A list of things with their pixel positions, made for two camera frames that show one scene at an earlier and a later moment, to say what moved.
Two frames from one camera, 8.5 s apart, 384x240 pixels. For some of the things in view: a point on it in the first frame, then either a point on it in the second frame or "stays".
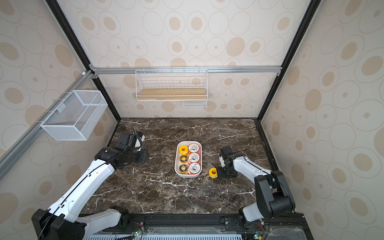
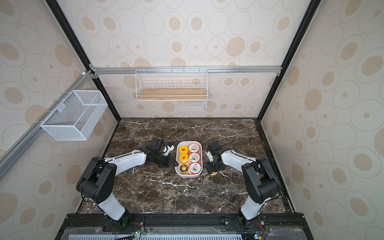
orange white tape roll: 194,168 stays
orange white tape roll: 193,158 stays
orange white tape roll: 193,148 stays
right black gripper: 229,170 → 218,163
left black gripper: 143,155 → 168,163
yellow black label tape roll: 183,168 stays
